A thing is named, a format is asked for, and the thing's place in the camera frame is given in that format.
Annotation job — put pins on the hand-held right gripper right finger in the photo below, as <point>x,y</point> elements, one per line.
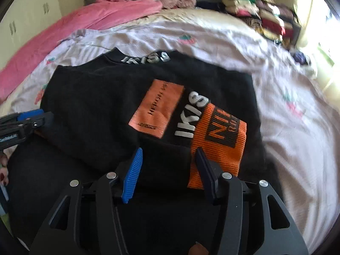
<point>207,176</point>

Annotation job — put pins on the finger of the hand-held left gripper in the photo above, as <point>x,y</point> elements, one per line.
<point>29,114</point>
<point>42,122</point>

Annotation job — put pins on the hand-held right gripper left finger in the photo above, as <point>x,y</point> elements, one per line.
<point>132,175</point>

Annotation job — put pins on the black sweater with orange cuffs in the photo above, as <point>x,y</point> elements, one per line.
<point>93,98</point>

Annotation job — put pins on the stack of folded clothes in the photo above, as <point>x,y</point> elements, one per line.
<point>265,18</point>

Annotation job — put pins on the person's left hand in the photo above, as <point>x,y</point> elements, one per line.
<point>4,170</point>

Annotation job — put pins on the person's right hand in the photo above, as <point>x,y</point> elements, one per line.
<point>198,249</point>

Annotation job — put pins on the pale pink printed bed cover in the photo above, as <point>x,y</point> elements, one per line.
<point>292,138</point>

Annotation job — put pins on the pink blanket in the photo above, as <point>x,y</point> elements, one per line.
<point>66,26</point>

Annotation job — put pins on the white wardrobe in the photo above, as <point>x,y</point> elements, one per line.
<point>26,18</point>

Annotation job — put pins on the purple cloth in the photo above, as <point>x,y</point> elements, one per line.
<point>301,57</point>

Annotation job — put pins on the beige bed sheet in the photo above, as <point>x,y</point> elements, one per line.
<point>186,14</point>

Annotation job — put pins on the dark navy garment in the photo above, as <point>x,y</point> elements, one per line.
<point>209,5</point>

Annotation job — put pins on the white curtain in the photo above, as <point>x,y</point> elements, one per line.
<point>318,32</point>

